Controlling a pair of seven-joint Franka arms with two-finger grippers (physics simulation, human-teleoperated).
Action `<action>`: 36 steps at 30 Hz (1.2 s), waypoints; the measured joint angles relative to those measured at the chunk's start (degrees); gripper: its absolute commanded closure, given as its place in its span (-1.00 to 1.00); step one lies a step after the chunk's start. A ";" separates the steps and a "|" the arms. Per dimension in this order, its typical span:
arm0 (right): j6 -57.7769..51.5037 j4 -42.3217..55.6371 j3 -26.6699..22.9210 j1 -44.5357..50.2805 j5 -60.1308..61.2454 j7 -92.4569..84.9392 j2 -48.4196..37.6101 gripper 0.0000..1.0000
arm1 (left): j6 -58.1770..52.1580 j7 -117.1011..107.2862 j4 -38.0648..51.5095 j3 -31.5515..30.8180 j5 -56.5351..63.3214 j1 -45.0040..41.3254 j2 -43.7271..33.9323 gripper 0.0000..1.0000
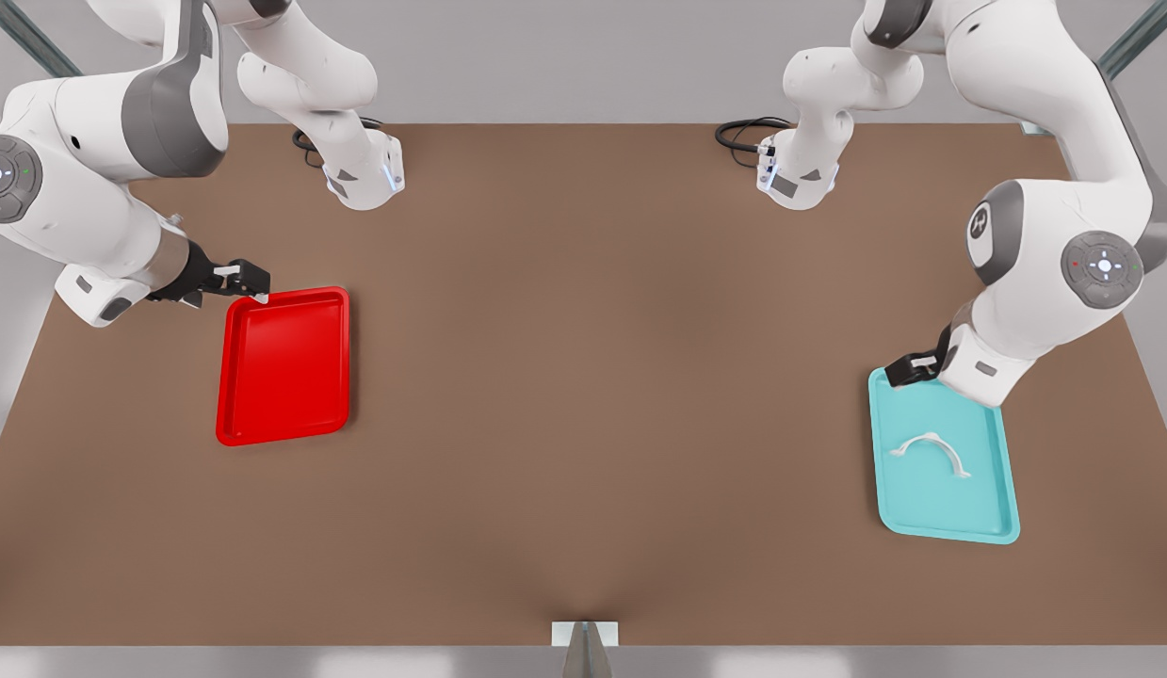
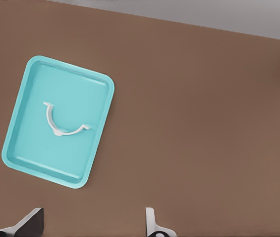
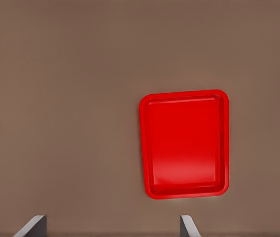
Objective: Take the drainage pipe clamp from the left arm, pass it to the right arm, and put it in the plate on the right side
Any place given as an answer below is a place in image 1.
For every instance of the teal rectangular tray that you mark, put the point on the teal rectangular tray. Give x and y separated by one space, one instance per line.
943 461

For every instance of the white drainage pipe clamp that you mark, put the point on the white drainage pipe clamp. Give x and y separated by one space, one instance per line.
931 450

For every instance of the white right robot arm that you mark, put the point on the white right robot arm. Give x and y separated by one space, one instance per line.
93 141

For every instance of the red rectangular tray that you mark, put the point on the red rectangular tray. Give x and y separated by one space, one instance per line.
283 365

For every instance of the silver frame post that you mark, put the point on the silver frame post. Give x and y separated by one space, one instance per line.
32 38
1125 47
584 650

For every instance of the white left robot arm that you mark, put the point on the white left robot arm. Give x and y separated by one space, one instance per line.
1035 226

